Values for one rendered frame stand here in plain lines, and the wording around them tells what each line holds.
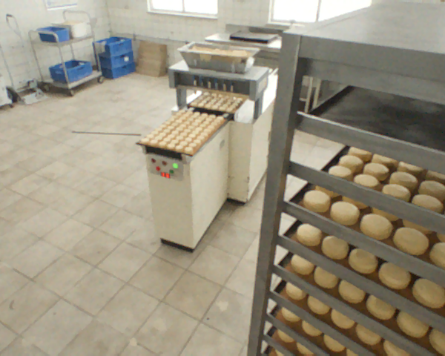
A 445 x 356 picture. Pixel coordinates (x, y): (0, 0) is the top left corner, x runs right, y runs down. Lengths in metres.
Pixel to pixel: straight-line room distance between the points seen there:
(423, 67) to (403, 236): 0.30
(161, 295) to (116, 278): 0.37
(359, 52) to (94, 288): 2.31
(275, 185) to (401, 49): 0.29
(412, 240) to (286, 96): 0.32
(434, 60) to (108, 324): 2.18
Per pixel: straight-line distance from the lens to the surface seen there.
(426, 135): 0.63
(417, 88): 0.50
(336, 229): 0.64
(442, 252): 0.66
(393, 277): 0.71
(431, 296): 0.72
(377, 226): 0.66
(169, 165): 2.12
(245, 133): 2.63
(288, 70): 0.52
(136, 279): 2.52
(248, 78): 2.48
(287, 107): 0.54
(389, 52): 0.47
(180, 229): 2.47
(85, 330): 2.37
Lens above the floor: 1.91
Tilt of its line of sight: 34 degrees down
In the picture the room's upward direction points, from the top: straight up
